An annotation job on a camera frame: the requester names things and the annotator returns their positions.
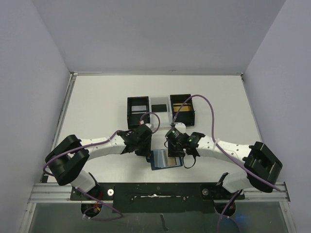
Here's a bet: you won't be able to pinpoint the blue leather card holder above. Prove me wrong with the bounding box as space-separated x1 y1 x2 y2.
146 149 183 170

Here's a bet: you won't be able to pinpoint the aluminium left side rail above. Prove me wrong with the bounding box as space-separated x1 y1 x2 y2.
43 71 78 175

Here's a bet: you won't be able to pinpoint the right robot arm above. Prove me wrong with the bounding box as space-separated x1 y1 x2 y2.
165 127 283 193

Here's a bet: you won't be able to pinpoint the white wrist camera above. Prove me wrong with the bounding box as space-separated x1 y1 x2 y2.
139 120 154 130
172 122 186 133

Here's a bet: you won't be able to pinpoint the aluminium rail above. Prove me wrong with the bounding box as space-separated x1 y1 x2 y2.
28 183 290 203
43 71 78 175

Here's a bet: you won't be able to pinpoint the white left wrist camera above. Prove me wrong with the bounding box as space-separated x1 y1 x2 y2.
139 120 154 130

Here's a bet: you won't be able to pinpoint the black card from holder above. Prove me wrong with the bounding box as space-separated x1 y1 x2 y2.
151 104 167 113

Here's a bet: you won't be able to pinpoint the white middle bin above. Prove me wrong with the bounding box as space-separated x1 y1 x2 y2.
149 95 173 129

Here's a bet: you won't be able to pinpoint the black bin with gold card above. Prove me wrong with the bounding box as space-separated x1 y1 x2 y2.
170 94 195 127

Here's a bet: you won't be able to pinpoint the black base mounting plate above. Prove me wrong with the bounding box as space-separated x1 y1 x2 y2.
70 182 245 214

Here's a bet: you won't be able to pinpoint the aluminium front rail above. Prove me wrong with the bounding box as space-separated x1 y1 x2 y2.
28 183 290 203

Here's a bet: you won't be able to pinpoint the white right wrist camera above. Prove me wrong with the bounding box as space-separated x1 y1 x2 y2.
172 122 186 133

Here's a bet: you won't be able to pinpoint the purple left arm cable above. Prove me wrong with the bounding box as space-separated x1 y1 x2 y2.
43 112 161 221

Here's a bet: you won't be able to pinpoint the gold credit card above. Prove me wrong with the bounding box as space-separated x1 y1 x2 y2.
173 103 193 113

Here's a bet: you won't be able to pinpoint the black bin with silver card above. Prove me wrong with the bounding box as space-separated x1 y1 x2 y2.
127 96 150 130

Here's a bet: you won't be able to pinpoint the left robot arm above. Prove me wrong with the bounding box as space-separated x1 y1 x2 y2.
43 123 153 193

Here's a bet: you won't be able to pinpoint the silver credit card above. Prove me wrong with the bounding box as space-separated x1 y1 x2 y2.
131 105 147 112

